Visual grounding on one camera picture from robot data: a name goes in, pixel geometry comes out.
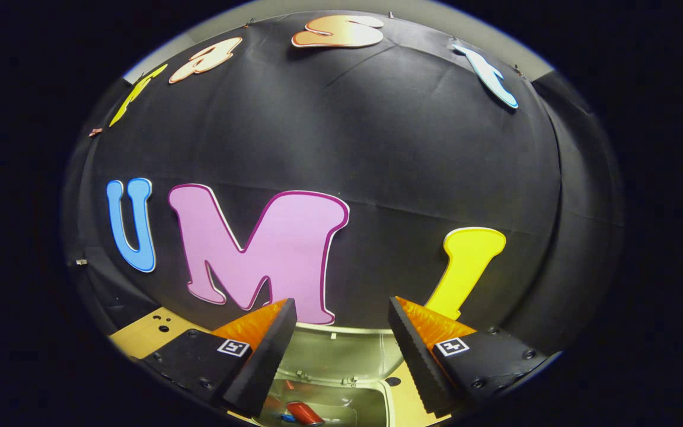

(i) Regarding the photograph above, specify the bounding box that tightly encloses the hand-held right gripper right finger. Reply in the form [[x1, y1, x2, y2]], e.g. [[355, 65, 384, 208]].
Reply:
[[388, 296, 558, 418]]

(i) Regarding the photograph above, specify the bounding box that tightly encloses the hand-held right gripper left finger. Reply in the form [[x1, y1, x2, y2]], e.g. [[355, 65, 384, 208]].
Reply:
[[140, 298, 298, 418]]

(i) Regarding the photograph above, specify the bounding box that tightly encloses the orange pop can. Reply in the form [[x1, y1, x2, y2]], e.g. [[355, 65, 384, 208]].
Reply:
[[285, 401, 325, 426]]

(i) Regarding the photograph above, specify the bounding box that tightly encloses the pale green desktop garbage bin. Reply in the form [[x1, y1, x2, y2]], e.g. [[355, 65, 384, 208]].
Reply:
[[253, 322, 407, 427]]

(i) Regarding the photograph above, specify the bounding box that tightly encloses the wooden desktop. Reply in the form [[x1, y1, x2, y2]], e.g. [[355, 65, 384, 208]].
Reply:
[[109, 306, 455, 427]]

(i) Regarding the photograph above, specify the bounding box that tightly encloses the black backdrop cloth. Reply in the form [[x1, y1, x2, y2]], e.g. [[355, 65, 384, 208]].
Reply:
[[62, 11, 624, 356]]

